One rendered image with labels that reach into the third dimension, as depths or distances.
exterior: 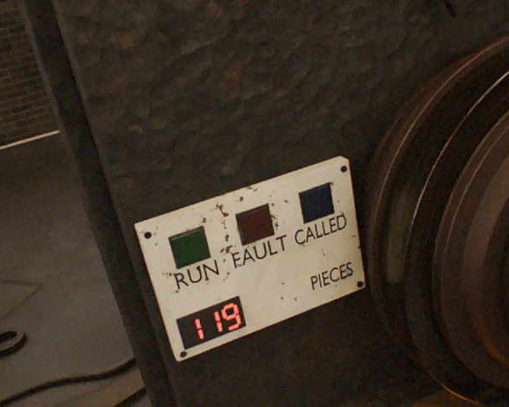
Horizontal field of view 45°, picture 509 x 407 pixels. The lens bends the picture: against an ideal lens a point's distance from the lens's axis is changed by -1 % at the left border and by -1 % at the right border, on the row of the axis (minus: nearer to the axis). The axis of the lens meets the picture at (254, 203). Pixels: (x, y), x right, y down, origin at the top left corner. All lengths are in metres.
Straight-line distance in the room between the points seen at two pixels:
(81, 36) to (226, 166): 0.21
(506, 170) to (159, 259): 0.38
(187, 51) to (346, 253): 0.32
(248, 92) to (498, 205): 0.29
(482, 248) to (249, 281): 0.27
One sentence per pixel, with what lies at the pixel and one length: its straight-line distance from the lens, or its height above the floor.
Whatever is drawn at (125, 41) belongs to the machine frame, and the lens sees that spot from 0.65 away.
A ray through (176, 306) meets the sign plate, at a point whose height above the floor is 1.13.
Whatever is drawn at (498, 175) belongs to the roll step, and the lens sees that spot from 0.67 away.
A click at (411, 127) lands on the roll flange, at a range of 0.69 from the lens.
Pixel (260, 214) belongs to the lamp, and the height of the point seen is 1.21.
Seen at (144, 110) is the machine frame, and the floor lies 1.36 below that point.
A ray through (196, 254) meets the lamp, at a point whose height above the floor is 1.19.
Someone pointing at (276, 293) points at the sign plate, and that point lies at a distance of 0.76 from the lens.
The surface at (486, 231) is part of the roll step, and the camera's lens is 0.67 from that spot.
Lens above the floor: 1.51
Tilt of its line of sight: 24 degrees down
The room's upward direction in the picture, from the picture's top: 12 degrees counter-clockwise
